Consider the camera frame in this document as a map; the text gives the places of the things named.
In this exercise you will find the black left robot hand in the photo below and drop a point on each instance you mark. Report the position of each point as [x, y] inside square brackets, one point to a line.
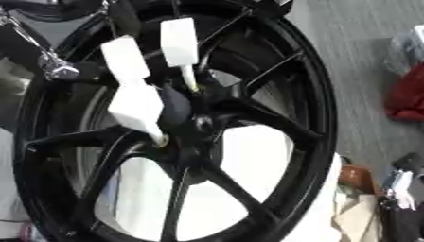
[175, 107]

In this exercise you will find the white pin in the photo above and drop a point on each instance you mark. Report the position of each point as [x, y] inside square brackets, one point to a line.
[125, 58]
[135, 107]
[179, 41]

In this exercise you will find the black spoked wheel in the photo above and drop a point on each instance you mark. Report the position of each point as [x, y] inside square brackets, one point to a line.
[268, 117]

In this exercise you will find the brown leather bag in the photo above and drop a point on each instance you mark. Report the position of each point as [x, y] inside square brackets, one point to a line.
[356, 179]

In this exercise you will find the beige bag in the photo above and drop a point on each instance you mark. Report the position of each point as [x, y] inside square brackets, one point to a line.
[356, 219]

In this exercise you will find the red bag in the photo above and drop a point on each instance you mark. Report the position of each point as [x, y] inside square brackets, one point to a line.
[407, 96]

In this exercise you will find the clear plastic bag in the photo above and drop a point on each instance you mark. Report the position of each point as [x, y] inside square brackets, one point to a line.
[407, 50]

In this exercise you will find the black and white bag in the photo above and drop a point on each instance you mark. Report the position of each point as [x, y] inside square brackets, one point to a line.
[402, 192]

